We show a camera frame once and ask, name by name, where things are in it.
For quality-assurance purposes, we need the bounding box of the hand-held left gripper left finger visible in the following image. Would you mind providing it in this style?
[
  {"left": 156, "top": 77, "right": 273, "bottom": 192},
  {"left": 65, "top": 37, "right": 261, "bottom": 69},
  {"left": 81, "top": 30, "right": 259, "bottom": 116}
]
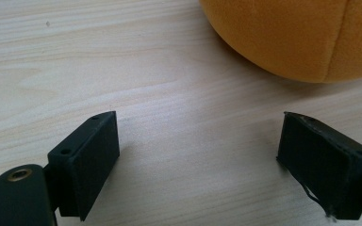
[{"left": 47, "top": 110, "right": 121, "bottom": 222}]

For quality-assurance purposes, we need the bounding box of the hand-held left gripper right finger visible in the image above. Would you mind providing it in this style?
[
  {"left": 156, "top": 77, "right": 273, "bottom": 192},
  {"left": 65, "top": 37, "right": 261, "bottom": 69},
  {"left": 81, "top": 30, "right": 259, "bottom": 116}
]
[{"left": 275, "top": 111, "right": 362, "bottom": 220}]

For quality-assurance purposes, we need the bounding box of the orange plush toy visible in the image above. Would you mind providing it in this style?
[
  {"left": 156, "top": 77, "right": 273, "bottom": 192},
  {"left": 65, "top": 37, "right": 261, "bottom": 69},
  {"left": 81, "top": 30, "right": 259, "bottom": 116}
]
[{"left": 198, "top": 0, "right": 362, "bottom": 84}]

